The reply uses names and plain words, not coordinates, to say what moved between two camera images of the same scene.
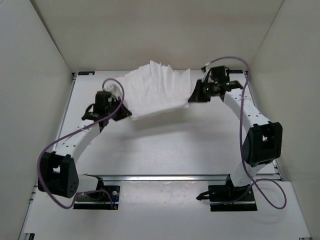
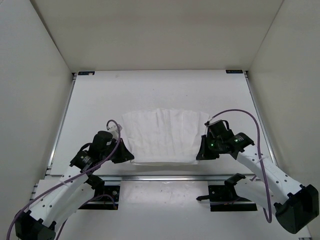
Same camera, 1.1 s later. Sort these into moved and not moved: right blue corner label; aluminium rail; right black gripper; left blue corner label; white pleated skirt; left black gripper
Moved: left black gripper; right black gripper; white pleated skirt
Not moved: left blue corner label; right blue corner label; aluminium rail
